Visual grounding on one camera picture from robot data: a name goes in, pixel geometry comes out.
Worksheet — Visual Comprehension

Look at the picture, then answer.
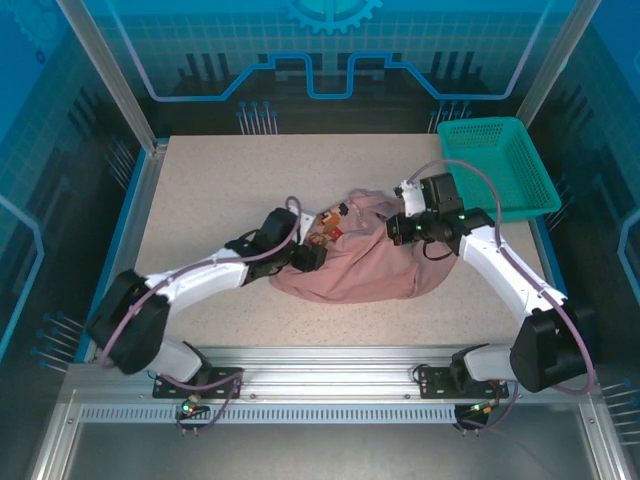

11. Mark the pink t-shirt with pixel print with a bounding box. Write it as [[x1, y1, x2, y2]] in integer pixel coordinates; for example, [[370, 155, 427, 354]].
[[269, 187, 459, 304]]

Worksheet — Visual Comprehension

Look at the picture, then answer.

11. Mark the teal plastic mesh basket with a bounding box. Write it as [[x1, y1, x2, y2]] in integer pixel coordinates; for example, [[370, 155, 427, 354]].
[[437, 117, 562, 226]]

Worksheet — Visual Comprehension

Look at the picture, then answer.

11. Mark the blue table side trim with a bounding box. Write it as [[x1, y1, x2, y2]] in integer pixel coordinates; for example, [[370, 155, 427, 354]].
[[73, 148, 156, 364], [528, 218, 591, 364]]

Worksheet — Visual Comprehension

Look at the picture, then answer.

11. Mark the small connector with LED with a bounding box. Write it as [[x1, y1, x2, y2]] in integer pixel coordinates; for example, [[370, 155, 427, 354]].
[[467, 399, 502, 417], [179, 397, 211, 420]]

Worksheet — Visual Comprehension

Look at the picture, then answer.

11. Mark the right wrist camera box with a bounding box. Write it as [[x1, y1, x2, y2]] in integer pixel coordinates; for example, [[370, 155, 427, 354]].
[[393, 180, 427, 219]]

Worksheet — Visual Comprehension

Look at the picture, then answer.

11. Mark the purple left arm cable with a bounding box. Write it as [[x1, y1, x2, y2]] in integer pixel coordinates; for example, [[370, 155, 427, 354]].
[[99, 196, 306, 437]]

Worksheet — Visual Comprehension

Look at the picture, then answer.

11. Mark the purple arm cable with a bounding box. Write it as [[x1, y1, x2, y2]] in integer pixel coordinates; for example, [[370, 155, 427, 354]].
[[99, 196, 306, 437], [408, 158, 597, 437]]

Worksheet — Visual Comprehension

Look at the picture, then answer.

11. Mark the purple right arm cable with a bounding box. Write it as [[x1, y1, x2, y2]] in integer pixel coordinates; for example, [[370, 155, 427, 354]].
[[408, 158, 597, 437]]

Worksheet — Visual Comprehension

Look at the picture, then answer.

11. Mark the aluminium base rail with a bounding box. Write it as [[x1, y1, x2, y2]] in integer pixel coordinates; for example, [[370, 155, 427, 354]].
[[64, 344, 601, 406]]

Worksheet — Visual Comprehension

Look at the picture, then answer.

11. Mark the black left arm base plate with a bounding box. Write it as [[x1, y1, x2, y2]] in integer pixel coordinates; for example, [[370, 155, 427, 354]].
[[152, 367, 245, 400]]

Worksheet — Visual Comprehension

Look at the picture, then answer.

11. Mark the aluminium frame post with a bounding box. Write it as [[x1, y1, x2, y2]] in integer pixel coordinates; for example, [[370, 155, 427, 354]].
[[55, 0, 159, 151], [514, 0, 604, 131]]

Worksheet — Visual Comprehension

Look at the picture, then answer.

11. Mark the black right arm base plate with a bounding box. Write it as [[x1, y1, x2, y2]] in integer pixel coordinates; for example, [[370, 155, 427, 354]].
[[415, 366, 509, 400]]

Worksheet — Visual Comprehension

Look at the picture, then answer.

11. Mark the grey slotted cable duct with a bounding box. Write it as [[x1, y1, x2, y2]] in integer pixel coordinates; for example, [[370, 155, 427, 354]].
[[79, 404, 459, 426]]

